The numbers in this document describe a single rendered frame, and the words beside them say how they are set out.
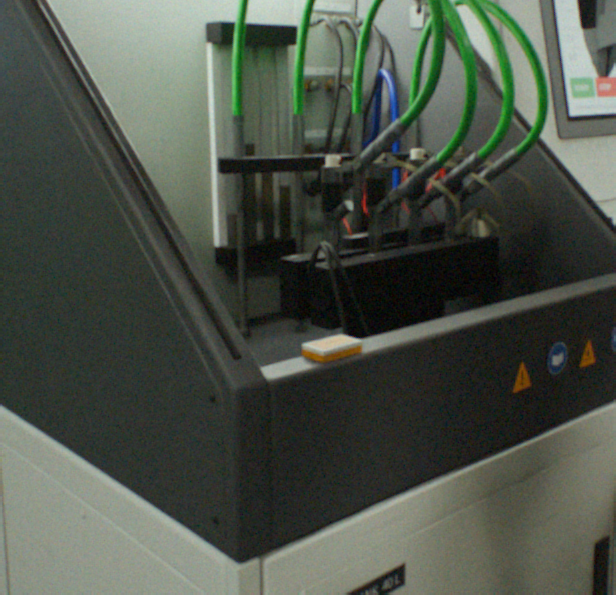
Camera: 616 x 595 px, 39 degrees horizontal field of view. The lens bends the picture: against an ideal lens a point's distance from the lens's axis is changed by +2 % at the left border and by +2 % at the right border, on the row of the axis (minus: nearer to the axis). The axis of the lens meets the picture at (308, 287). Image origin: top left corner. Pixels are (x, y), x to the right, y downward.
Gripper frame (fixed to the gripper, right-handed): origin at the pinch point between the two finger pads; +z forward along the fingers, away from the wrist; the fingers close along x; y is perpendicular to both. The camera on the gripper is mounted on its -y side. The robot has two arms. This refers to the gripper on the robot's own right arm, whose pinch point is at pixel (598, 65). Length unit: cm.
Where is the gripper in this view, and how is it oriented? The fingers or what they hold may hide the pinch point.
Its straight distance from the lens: 100.2
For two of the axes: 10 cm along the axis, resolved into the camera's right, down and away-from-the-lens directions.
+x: 7.6, -1.5, 6.4
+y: 6.5, 1.6, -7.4
